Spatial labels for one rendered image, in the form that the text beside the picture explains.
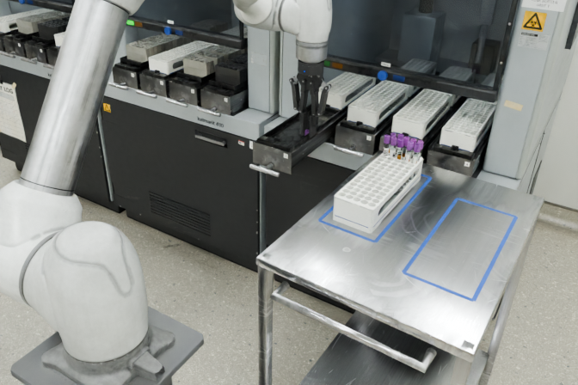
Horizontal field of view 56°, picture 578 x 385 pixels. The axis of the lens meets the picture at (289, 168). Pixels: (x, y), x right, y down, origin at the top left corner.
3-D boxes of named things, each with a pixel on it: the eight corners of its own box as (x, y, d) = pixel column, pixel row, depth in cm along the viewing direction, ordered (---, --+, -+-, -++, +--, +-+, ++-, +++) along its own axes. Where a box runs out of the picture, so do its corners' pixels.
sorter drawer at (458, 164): (481, 100, 213) (485, 78, 209) (517, 107, 207) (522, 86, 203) (419, 176, 159) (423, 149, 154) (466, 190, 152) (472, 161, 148)
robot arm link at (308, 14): (337, 37, 153) (296, 30, 158) (341, -20, 145) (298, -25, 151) (320, 46, 144) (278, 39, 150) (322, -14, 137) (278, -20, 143)
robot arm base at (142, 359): (124, 419, 91) (119, 397, 88) (38, 363, 100) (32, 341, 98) (193, 348, 104) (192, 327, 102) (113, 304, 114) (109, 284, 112)
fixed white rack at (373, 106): (381, 95, 196) (383, 79, 193) (407, 101, 192) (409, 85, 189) (345, 124, 174) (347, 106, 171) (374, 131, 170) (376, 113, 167)
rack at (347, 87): (351, 82, 208) (353, 66, 205) (375, 87, 204) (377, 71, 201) (314, 106, 186) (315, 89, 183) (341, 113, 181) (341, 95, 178)
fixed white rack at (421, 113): (421, 105, 190) (424, 88, 187) (449, 111, 185) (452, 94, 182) (390, 135, 167) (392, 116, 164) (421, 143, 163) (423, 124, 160)
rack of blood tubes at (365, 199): (385, 168, 145) (388, 147, 142) (421, 179, 140) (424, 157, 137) (331, 219, 123) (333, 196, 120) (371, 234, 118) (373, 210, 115)
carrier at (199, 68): (211, 76, 204) (210, 62, 201) (207, 78, 203) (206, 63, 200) (187, 71, 209) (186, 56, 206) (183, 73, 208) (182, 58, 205)
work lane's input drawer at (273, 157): (349, 94, 215) (351, 73, 211) (382, 102, 209) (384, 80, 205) (243, 168, 160) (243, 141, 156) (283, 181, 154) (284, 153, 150)
